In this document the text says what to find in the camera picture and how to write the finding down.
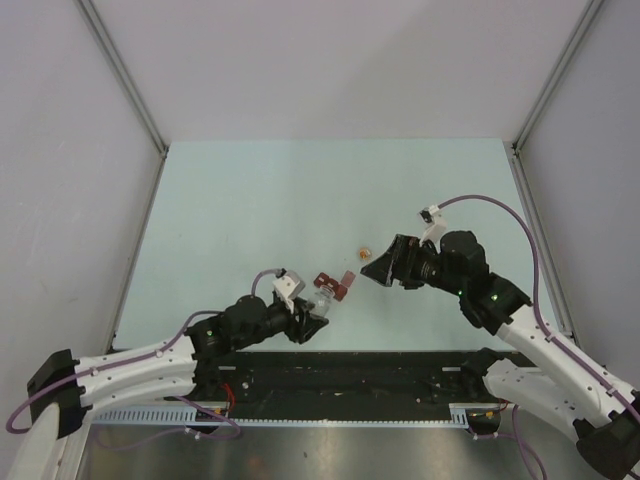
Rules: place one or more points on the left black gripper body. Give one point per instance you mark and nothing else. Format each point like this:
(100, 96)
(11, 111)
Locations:
(296, 328)

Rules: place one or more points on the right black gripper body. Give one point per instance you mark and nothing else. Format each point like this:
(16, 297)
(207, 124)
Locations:
(421, 262)

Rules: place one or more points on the clear pill bottle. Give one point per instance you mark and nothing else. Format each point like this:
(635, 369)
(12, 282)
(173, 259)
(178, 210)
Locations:
(321, 300)

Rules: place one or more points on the white bottle cap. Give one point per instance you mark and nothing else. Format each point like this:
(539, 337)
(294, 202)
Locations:
(364, 254)

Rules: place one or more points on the red pill organizer box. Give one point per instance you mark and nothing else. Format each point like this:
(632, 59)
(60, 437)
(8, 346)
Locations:
(338, 288)

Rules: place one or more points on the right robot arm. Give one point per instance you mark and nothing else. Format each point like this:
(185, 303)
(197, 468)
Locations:
(596, 410)

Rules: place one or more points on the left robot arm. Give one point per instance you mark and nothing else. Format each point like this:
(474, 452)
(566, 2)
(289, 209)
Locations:
(175, 367)

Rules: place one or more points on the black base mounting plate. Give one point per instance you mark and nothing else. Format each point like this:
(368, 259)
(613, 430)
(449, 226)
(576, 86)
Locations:
(346, 386)

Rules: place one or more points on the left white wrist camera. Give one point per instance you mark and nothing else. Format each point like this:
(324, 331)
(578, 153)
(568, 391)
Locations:
(287, 286)

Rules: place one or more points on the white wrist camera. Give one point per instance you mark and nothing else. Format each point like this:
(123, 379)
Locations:
(287, 286)
(435, 224)

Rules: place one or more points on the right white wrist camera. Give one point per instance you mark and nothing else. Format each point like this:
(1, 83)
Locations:
(435, 224)

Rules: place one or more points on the right aluminium frame post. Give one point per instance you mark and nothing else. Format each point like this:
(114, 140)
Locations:
(567, 55)

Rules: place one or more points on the aluminium frame post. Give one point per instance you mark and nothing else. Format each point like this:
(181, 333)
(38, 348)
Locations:
(567, 55)
(105, 42)

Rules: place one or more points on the left aluminium frame post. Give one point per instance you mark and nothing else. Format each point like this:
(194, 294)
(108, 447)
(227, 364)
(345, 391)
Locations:
(105, 42)

